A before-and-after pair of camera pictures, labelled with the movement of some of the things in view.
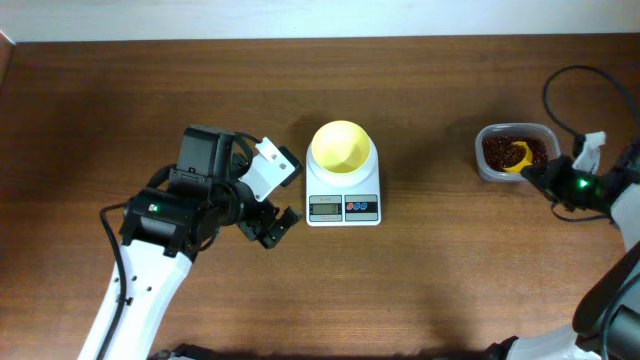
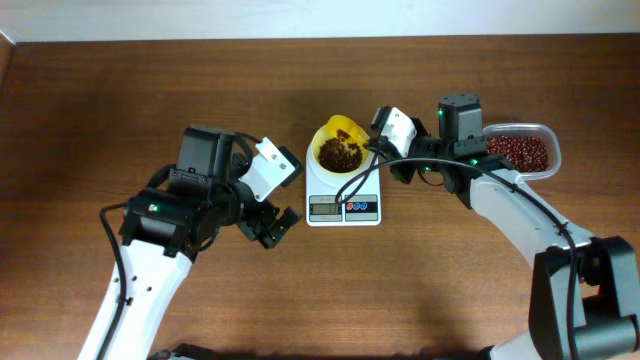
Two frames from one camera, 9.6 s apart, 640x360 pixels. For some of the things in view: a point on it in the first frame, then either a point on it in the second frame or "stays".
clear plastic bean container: (503, 150) stays
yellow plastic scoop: (526, 162) to (354, 131)
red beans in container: (499, 152) stays
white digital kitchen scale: (343, 199) stays
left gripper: (255, 230) stays
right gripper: (552, 183) to (404, 171)
